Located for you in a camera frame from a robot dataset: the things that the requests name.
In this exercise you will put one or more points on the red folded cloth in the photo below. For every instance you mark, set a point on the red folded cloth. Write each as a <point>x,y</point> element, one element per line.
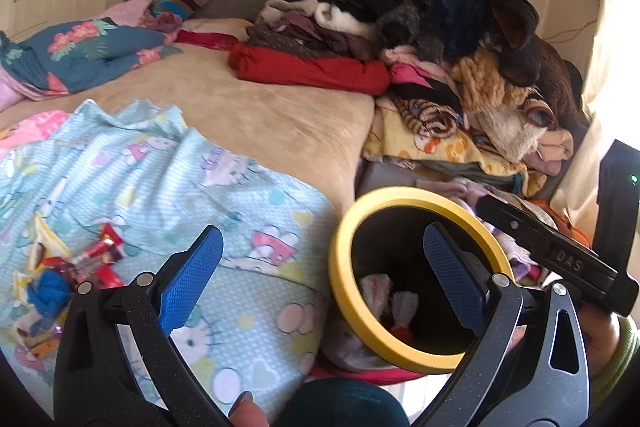
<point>268,66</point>

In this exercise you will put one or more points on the yellow snack wrapper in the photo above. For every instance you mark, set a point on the yellow snack wrapper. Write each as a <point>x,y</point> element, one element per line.
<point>47,245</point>

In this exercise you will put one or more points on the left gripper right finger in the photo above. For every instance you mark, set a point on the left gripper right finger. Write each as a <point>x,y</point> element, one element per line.
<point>527,365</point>

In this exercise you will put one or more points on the blue floral pink quilt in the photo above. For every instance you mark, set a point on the blue floral pink quilt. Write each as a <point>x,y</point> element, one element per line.
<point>77,56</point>

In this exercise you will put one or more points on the blue crumpled wrapper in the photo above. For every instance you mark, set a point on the blue crumpled wrapper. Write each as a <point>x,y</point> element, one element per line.
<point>50,294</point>

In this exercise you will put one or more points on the striped purple pillow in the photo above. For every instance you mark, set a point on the striped purple pillow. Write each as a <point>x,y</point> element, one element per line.
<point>159,15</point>

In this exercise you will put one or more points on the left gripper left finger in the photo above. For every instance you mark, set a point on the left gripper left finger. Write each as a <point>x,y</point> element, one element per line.
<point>117,365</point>

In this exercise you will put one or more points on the light blue cartoon blanket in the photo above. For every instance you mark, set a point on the light blue cartoon blanket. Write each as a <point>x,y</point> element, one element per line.
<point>159,183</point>

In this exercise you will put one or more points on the red snack wrappers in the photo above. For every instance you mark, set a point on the red snack wrappers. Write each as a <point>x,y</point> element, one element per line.
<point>94,264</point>

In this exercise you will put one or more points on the white foam net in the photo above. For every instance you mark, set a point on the white foam net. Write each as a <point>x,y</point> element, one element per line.
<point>404,307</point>

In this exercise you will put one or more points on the pile of dark clothes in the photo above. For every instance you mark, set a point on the pile of dark clothes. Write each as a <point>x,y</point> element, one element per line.
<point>437,30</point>

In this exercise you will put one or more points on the green right sleeve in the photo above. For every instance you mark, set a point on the green right sleeve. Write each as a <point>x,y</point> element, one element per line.
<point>607,379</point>

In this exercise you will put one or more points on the yellow cartoon blanket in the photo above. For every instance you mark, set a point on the yellow cartoon blanket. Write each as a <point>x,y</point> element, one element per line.
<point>390,140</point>

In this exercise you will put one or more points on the left hand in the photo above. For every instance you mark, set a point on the left hand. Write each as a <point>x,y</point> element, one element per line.
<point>246,413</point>

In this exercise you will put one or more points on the yellow rim trash bin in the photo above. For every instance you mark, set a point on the yellow rim trash bin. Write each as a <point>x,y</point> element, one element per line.
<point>382,233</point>

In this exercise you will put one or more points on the brown plush dog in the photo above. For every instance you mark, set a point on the brown plush dog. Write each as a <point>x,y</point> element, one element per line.
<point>527,61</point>

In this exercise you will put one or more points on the right hand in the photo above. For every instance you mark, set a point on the right hand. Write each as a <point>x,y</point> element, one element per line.
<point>602,335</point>

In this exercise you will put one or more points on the beige bed sheet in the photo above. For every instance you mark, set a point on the beige bed sheet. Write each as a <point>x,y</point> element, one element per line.
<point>313,134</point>

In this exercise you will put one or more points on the pink cartoon blanket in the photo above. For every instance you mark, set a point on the pink cartoon blanket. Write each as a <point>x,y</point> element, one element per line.
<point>31,129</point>

